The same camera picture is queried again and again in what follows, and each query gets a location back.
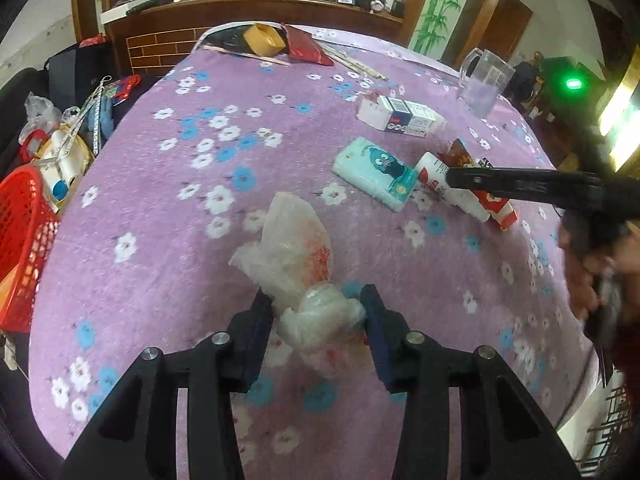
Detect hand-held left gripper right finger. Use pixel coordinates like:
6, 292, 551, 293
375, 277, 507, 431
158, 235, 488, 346
360, 284, 583, 480

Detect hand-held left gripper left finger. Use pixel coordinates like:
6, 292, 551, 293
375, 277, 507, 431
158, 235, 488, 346
60, 287, 276, 480

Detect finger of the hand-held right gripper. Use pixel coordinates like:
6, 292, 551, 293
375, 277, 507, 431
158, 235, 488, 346
445, 166, 602, 209

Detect red white paper pack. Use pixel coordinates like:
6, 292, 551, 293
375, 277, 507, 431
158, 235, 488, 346
470, 159, 521, 232

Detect red snack packet gold print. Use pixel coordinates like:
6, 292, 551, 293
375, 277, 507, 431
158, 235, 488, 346
438, 139, 476, 168

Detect white tube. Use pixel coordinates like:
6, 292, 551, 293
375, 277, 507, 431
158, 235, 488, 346
415, 152, 491, 223

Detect white plastic bag red print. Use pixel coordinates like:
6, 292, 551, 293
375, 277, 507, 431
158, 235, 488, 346
229, 191, 335, 308

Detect white blue medicine box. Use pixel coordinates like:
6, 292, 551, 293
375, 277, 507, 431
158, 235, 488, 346
356, 95, 446, 140

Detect teal tissue pack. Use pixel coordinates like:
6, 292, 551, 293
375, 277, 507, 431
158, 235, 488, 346
334, 137, 419, 213

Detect red mesh basket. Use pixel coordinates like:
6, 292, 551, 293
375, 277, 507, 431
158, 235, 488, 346
0, 166, 62, 333

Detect person's right hand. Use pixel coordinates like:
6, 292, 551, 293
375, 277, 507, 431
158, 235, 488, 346
559, 220, 626, 323

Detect glass mug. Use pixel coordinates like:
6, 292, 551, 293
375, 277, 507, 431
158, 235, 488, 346
459, 47, 516, 118

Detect wooden door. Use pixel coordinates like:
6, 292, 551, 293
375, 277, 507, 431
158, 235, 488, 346
479, 0, 534, 67

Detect purple floral tablecloth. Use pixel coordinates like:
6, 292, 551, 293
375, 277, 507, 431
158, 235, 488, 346
27, 24, 601, 480

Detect chopsticks in paper sleeve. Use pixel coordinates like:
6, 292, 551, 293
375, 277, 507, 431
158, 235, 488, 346
320, 40, 373, 75
340, 52, 389, 82

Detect dark red foil packet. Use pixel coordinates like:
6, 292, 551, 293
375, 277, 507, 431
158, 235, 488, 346
282, 25, 335, 67

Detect yellow tray with white rolls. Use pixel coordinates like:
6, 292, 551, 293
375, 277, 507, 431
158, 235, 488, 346
30, 130, 96, 211

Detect blue cloth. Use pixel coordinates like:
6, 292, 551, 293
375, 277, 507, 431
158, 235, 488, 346
87, 95, 117, 156

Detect yellow tape roll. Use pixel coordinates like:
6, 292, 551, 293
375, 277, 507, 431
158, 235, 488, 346
243, 22, 287, 57

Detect measuring tape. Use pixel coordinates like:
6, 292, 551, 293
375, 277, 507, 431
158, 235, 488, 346
70, 76, 114, 157

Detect red blue printed packet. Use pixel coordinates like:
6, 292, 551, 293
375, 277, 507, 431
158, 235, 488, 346
102, 75, 143, 107

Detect thin wooden stick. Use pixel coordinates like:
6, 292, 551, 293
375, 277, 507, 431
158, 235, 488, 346
200, 42, 291, 67

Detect wooden counter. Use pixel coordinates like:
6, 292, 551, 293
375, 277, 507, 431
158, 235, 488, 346
102, 0, 406, 68

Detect black paper bag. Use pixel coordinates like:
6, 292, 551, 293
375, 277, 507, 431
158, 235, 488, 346
44, 42, 117, 111

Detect black leather sofa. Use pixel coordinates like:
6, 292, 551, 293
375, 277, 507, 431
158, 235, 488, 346
0, 67, 51, 171

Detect bamboo wall sticker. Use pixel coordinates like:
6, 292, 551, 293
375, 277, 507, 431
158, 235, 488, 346
415, 0, 468, 52

